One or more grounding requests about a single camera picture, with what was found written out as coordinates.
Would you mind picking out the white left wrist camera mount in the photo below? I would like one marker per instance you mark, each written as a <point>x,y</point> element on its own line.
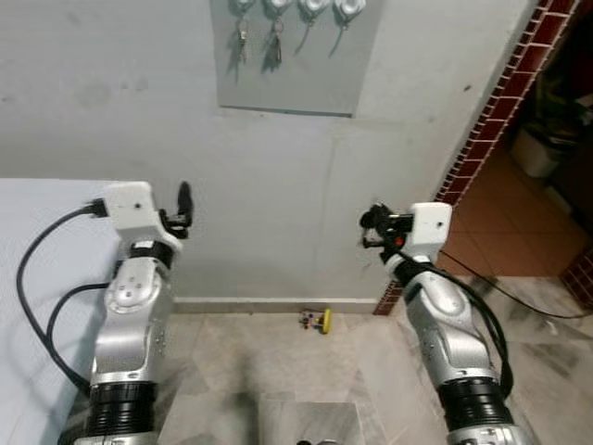
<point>134,209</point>

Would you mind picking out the grey wall board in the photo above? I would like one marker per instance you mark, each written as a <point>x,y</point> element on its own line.
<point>296,79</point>

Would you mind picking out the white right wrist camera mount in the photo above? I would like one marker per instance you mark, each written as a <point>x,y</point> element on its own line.
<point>431,227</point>

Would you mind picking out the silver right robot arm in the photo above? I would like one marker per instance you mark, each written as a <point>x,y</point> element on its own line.
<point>454,334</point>

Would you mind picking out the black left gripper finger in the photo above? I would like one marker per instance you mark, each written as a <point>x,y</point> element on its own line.
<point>185,204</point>

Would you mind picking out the white plastic bin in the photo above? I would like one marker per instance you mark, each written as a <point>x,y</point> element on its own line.
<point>533,153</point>

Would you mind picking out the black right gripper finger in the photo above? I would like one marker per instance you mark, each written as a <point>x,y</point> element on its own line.
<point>373,217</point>
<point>372,243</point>

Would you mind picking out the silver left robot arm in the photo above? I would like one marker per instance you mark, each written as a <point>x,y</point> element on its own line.
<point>130,334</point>

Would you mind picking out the short red brick tile strip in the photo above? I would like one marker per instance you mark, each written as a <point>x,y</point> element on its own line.
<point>579,278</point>

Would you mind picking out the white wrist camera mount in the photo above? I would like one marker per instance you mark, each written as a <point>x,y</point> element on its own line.
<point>134,209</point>
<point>431,227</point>

